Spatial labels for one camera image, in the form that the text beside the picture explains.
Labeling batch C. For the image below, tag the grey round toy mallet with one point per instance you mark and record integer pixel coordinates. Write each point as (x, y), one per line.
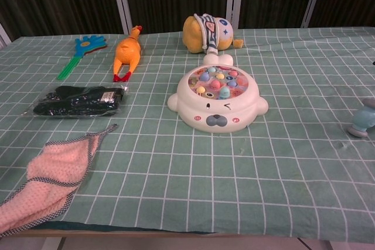
(361, 121)

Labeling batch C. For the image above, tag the white seal fishing toy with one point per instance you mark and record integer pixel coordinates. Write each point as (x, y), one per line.
(216, 106)

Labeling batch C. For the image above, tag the green checked tablecloth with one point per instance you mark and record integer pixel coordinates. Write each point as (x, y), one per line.
(205, 174)

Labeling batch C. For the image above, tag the yellow plush toy striped scarf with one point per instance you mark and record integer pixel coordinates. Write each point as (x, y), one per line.
(193, 34)

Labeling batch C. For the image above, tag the yellow rubber chicken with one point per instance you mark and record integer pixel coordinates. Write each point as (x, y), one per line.
(126, 52)

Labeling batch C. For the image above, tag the black gloves in plastic bag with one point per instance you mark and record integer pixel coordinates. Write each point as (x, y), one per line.
(76, 102)

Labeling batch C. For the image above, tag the pink towel with dark trim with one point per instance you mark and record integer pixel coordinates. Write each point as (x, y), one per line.
(52, 168)

